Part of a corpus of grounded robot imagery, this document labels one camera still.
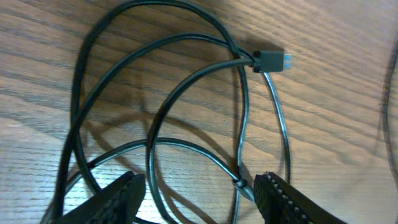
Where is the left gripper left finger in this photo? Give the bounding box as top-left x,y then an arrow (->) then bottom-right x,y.
54,171 -> 146,224

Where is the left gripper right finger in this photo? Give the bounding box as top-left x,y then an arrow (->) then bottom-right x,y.
254,172 -> 345,224

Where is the black USB cable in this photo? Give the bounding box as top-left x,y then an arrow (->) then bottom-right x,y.
40,0 -> 293,224

